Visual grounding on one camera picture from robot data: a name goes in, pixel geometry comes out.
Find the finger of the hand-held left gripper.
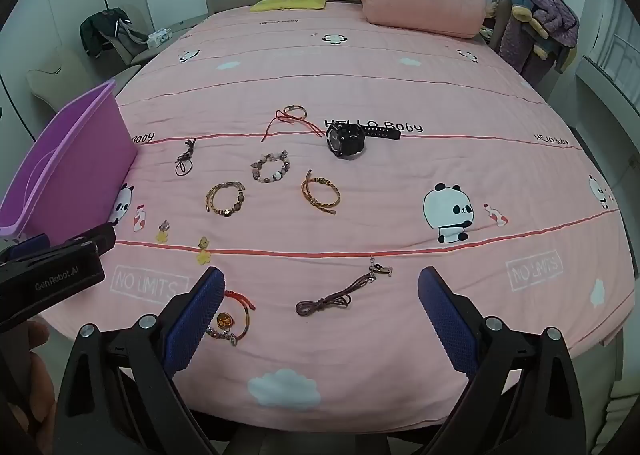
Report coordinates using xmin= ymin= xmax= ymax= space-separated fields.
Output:
xmin=0 ymin=233 xmax=51 ymax=263
xmin=64 ymin=224 xmax=117 ymax=256

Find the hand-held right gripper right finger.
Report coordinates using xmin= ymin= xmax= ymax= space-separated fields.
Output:
xmin=417 ymin=265 xmax=588 ymax=455

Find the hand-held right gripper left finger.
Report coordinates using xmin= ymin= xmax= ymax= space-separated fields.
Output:
xmin=52 ymin=266 xmax=226 ymax=455

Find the red string gold pendant bracelet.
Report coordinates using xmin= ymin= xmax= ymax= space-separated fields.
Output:
xmin=205 ymin=289 xmax=256 ymax=347

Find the purple plastic bin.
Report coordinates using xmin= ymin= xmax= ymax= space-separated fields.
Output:
xmin=0 ymin=80 xmax=139 ymax=242

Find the brown gold beaded bracelet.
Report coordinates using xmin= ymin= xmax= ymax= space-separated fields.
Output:
xmin=205 ymin=180 xmax=248 ymax=216

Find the dark brown cord charm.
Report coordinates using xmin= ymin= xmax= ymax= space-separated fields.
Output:
xmin=174 ymin=137 xmax=197 ymax=178

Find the person's left hand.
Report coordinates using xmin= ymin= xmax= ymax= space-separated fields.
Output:
xmin=7 ymin=321 xmax=57 ymax=453

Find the beige lounge chair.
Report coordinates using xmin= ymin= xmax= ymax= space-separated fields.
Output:
xmin=26 ymin=55 xmax=142 ymax=112

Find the dark green jacket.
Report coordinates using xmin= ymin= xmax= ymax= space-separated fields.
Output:
xmin=80 ymin=7 xmax=135 ymax=58

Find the black wrist watch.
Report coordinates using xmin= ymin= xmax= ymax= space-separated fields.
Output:
xmin=325 ymin=119 xmax=402 ymax=160

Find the white wardrobe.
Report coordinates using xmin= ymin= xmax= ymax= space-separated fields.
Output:
xmin=0 ymin=0 xmax=151 ymax=136

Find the pink printed bed sheet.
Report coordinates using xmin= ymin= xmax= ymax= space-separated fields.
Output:
xmin=37 ymin=0 xmax=633 ymax=423

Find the purple fleece blanket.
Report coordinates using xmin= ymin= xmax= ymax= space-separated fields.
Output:
xmin=492 ymin=0 xmax=579 ymax=82

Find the yellow pillow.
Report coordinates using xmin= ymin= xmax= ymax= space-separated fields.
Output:
xmin=249 ymin=0 xmax=327 ymax=14

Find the folded pink quilt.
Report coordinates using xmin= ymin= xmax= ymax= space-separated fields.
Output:
xmin=361 ymin=0 xmax=488 ymax=39

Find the blue yellow plush garment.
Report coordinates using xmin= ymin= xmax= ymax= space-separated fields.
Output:
xmin=509 ymin=0 xmax=571 ymax=73

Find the brown cord silver charm necklace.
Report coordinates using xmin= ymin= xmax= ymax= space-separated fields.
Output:
xmin=295 ymin=257 xmax=393 ymax=317

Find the pink stone bead bracelet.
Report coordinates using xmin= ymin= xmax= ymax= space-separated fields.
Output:
xmin=250 ymin=150 xmax=292 ymax=184

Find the orange braided bracelet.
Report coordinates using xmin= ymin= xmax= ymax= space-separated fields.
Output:
xmin=300 ymin=170 xmax=343 ymax=214

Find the red cord bracelet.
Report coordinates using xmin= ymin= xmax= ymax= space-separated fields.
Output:
xmin=261 ymin=105 xmax=326 ymax=143

